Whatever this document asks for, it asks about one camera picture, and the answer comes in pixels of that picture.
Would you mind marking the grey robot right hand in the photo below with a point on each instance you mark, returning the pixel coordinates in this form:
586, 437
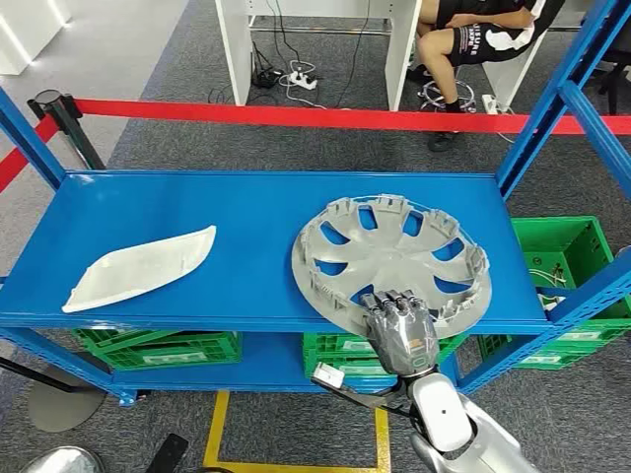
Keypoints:
401, 336

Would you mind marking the grey plastic wheel hubcap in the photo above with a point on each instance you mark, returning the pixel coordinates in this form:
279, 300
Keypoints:
394, 254

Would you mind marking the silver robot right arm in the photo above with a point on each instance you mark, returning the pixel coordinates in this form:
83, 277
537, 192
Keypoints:
444, 418

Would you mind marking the blue metal shelf rack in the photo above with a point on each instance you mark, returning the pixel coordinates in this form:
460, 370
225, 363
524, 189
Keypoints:
246, 248

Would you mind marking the white curved plastic trim part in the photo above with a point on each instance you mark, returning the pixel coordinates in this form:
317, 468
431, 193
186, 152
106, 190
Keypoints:
138, 268

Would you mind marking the green plastic crate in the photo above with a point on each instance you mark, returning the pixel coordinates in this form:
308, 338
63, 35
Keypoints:
571, 360
557, 241
113, 339
197, 358
335, 344
367, 371

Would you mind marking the chrome stool base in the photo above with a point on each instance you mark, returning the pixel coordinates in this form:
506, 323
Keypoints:
436, 99

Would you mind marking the red barrier belt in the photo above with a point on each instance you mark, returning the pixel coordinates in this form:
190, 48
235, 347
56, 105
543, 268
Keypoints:
20, 160
296, 117

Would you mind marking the white desk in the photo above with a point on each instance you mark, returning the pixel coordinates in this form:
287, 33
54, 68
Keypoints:
512, 72
399, 52

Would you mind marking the seated person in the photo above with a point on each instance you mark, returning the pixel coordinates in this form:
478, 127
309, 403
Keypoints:
444, 52

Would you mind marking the black power adapter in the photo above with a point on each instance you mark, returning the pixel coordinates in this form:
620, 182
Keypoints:
266, 78

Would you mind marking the black office chair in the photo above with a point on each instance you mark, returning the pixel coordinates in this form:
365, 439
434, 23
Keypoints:
616, 65

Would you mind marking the black stanchion with round base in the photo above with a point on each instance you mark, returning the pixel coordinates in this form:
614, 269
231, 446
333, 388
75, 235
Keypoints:
64, 408

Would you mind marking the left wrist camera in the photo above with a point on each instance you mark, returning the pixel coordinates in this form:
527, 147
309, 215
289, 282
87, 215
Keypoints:
167, 454

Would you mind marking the black belt stanchion post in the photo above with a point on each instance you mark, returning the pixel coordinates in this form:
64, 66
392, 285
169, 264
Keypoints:
74, 127

